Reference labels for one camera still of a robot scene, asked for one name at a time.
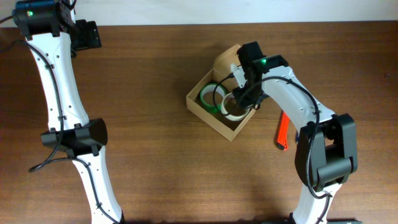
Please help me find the brown cardboard box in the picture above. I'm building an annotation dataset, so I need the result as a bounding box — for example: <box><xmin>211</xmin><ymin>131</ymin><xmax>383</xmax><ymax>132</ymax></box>
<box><xmin>186</xmin><ymin>44</ymin><xmax>256</xmax><ymax>141</ymax></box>

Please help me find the beige masking tape roll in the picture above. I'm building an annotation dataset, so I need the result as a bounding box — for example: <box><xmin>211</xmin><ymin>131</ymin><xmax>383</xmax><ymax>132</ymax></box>
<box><xmin>220</xmin><ymin>93</ymin><xmax>250</xmax><ymax>121</ymax></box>

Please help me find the green tape roll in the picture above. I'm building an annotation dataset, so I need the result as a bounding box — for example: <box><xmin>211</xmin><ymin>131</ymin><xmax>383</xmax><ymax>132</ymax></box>
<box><xmin>199</xmin><ymin>83</ymin><xmax>228</xmax><ymax>113</ymax></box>

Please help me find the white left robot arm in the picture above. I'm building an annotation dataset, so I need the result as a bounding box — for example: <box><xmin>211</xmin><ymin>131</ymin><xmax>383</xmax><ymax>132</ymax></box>
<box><xmin>12</xmin><ymin>0</ymin><xmax>124</xmax><ymax>223</ymax></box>

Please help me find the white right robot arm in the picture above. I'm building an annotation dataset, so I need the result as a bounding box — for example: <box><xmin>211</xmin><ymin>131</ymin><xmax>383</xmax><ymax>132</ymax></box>
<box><xmin>231</xmin><ymin>42</ymin><xmax>358</xmax><ymax>223</ymax></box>

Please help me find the red utility knife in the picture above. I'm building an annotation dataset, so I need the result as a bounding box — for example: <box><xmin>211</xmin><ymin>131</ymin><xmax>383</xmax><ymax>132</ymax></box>
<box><xmin>274</xmin><ymin>111</ymin><xmax>290</xmax><ymax>151</ymax></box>

